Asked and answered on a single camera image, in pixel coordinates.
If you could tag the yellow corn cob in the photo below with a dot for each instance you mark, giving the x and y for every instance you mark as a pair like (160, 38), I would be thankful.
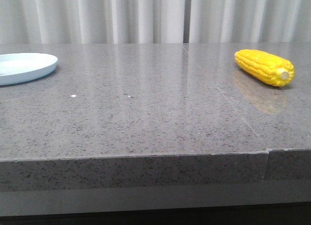
(268, 68)

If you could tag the light blue plate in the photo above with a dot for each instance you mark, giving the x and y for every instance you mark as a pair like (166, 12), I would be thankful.
(18, 68)

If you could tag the white pleated curtain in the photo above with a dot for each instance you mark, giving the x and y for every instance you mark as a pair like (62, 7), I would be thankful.
(154, 21)

